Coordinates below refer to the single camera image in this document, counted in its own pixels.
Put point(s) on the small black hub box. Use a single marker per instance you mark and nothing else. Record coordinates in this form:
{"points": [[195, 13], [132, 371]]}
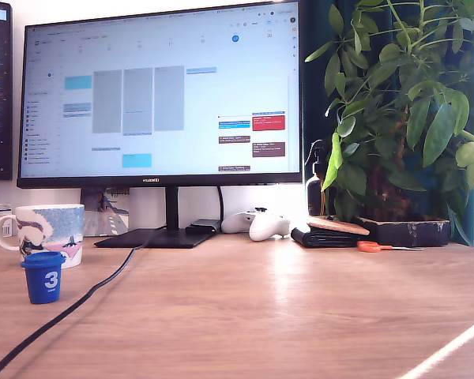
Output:
{"points": [[201, 227]]}

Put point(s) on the cork coaster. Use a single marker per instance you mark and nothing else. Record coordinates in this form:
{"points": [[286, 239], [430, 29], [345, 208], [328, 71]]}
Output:
{"points": [[339, 226]]}

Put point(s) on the white blue illustrated mug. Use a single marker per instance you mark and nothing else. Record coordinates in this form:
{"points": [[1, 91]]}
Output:
{"points": [[57, 221]]}

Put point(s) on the green leafy houseplant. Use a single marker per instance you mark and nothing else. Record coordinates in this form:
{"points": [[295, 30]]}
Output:
{"points": [[418, 110]]}

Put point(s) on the illustrated postcard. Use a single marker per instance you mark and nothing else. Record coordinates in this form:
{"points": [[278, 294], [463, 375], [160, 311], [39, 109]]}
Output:
{"points": [[106, 215]]}

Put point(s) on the black folded wallet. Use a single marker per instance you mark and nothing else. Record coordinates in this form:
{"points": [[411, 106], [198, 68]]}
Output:
{"points": [[324, 239]]}

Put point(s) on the black rectangular planter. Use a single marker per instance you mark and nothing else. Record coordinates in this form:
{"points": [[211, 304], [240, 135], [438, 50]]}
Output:
{"points": [[411, 233]]}

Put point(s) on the white game controller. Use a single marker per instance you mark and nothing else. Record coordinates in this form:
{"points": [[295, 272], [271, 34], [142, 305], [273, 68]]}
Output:
{"points": [[262, 229]]}

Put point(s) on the dark spray bottle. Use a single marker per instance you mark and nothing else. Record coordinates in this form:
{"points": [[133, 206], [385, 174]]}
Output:
{"points": [[314, 193]]}

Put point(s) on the large black computer monitor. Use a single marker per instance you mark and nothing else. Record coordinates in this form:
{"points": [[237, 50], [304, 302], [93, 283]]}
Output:
{"points": [[162, 98]]}

